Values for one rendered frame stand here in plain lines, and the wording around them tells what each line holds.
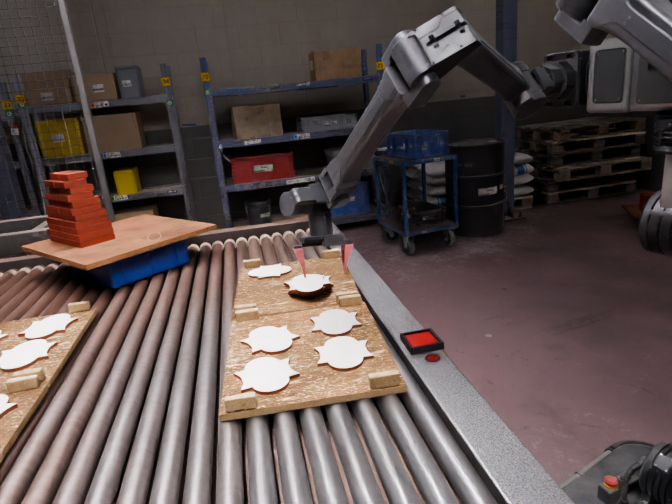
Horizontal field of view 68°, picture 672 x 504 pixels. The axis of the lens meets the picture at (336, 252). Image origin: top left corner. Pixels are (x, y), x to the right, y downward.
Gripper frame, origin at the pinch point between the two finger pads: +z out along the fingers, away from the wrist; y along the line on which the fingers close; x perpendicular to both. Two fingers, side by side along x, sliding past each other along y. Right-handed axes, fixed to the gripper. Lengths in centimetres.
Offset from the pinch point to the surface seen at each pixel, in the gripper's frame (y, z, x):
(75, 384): -58, 18, -6
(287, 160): 17, -70, 417
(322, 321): -1.8, 11.7, -1.7
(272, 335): -14.1, 12.9, -4.9
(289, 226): -3, -9, 98
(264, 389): -16.4, 17.8, -26.8
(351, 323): 4.7, 12.2, -5.1
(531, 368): 118, 77, 120
